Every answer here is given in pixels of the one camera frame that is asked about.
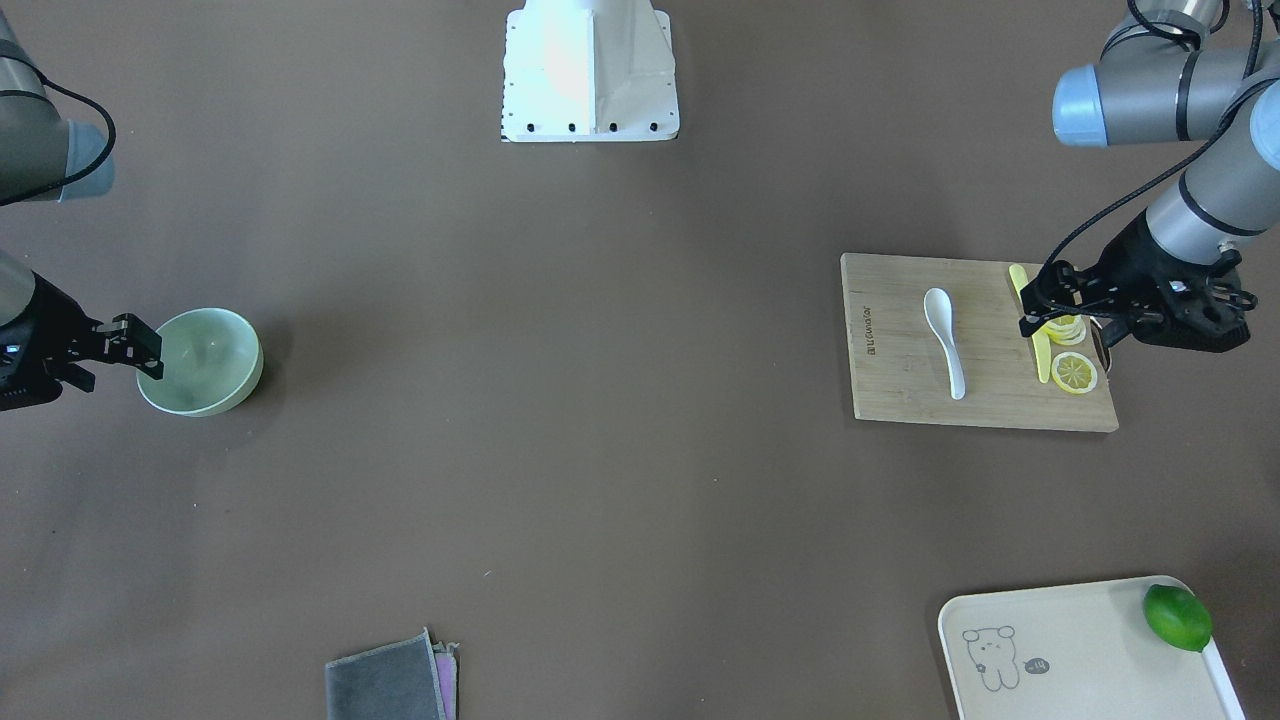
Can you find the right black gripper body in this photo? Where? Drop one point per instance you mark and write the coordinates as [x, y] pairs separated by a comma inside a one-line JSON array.
[[42, 322]]

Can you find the white ceramic spoon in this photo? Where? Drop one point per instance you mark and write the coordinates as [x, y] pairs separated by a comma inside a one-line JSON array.
[[939, 312]]

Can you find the light green bowl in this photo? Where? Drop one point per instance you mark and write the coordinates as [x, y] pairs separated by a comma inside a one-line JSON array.
[[212, 359]]

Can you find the white camera post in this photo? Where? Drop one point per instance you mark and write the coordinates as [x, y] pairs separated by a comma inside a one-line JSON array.
[[589, 72]]

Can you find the bamboo cutting board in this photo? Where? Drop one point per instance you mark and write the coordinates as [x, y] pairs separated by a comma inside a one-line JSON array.
[[898, 369]]

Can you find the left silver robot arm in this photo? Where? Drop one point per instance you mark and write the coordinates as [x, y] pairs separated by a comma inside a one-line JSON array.
[[1157, 80]]

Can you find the green lime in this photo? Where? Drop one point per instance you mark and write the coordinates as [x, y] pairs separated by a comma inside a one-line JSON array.
[[1177, 617]]

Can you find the single lemon slice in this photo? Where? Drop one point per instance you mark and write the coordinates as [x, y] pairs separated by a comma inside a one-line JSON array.
[[1074, 373]]

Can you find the yellow plastic knife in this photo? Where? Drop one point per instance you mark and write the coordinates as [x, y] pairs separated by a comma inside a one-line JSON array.
[[1040, 342]]

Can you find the cream plastic tray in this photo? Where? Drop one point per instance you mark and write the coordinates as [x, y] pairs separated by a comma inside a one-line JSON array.
[[1078, 651]]

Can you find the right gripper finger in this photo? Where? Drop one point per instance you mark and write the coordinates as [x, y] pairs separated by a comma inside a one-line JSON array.
[[127, 329], [141, 358]]

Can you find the grey folded cloth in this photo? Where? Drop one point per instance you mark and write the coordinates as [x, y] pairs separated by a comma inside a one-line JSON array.
[[413, 679]]

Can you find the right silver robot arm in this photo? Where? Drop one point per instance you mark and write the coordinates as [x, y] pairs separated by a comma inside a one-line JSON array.
[[57, 146]]

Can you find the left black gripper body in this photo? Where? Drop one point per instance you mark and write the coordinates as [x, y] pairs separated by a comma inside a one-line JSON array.
[[1130, 257]]

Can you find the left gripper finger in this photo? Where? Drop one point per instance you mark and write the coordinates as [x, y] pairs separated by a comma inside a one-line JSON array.
[[1031, 324], [1053, 290]]

